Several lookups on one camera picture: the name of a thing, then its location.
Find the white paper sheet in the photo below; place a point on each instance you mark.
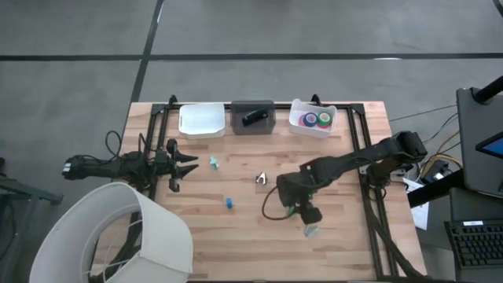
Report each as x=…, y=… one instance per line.
x=420, y=214

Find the silver black staple remover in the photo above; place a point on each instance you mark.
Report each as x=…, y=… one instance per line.
x=261, y=179

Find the white lampshade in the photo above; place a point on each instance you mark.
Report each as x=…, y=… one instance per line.
x=157, y=224

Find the white square plastic bin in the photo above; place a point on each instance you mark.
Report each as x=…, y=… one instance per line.
x=202, y=120

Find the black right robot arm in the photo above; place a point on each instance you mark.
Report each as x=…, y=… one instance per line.
x=353, y=159

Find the black stapler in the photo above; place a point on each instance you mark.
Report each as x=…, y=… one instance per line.
x=253, y=117

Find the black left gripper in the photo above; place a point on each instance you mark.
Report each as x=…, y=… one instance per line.
x=167, y=163

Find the teal staple remover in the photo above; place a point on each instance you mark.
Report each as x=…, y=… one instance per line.
x=214, y=163

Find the green tape roll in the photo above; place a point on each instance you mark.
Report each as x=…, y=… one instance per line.
x=320, y=118

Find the pink tape roll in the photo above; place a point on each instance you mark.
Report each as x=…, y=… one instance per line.
x=300, y=119

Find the dark grey desk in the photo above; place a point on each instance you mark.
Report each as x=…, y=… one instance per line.
x=471, y=204

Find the clear pale green staple remover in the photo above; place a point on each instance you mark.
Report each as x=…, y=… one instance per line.
x=311, y=232

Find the white curved-rim plastic bin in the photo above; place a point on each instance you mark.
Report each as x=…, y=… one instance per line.
x=310, y=131

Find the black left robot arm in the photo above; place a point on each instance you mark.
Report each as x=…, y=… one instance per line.
x=102, y=168

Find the black keyboard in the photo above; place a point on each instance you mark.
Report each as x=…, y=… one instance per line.
x=477, y=243

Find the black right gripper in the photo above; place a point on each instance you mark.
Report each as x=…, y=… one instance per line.
x=294, y=188

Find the small blue staple remover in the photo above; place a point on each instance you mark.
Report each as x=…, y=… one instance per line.
x=229, y=203

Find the black aluminium table frame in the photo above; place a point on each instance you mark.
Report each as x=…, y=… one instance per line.
x=157, y=109

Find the black stand bar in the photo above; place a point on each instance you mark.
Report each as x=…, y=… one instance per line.
x=432, y=192

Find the small green staple remover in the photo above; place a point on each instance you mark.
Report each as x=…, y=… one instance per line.
x=291, y=212

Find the black pole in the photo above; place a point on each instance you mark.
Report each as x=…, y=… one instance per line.
x=489, y=91

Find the blue tape roll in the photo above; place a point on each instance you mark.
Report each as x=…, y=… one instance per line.
x=305, y=119

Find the dark translucent plastic bin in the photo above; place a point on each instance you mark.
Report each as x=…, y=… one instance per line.
x=239, y=127

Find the grey metal stand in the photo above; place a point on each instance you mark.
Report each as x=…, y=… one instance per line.
x=23, y=190

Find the tablet with blue screen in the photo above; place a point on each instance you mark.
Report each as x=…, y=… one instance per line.
x=493, y=147

